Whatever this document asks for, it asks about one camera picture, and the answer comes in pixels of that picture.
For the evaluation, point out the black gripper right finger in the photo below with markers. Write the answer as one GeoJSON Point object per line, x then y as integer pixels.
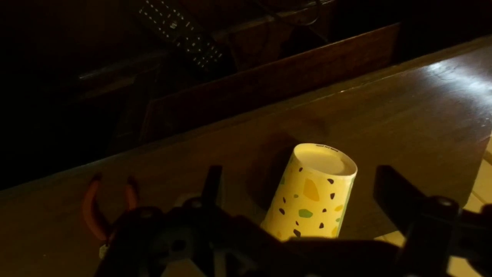
{"type": "Point", "coordinates": [441, 231]}

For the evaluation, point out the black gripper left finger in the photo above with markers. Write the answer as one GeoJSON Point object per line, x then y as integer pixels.
{"type": "Point", "coordinates": [170, 241]}

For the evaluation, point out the spotted paper cup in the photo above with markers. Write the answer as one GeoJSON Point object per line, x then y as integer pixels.
{"type": "Point", "coordinates": [313, 194]}

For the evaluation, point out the white paper sheet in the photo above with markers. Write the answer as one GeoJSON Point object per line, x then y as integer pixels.
{"type": "Point", "coordinates": [482, 190]}

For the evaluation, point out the dark wooden secretary desk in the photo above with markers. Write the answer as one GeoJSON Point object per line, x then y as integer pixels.
{"type": "Point", "coordinates": [410, 113]}

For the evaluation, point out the black dotted remote control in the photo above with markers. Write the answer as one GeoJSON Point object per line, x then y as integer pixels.
{"type": "Point", "coordinates": [179, 31]}

